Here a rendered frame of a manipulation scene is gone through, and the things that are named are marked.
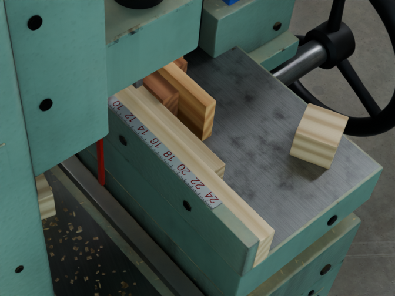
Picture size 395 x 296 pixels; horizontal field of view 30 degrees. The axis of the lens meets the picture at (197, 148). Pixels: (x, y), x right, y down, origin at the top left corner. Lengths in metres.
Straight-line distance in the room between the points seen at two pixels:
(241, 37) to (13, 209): 0.42
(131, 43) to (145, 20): 0.02
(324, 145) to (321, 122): 0.03
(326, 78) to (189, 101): 1.41
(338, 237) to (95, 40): 0.42
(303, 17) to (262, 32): 1.41
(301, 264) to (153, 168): 0.22
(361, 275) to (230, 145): 1.05
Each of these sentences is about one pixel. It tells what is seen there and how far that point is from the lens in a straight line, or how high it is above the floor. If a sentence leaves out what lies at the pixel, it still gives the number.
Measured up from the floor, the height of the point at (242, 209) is 0.95.
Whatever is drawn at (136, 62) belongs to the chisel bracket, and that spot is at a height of 1.03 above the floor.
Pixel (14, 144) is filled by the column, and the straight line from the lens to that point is 0.52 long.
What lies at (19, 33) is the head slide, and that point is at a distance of 0.51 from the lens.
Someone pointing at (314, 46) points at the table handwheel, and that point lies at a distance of 1.01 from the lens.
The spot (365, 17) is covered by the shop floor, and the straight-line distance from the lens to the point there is 2.38.
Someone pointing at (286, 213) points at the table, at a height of 0.90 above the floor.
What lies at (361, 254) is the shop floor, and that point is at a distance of 1.82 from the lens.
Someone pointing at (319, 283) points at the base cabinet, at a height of 0.69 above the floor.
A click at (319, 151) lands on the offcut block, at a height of 0.92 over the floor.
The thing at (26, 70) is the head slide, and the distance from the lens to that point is 0.54.
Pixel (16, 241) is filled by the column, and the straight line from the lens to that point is 0.60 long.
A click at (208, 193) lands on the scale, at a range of 0.68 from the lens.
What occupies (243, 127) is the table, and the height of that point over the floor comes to 0.90.
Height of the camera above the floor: 1.51
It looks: 52 degrees down
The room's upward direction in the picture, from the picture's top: 7 degrees clockwise
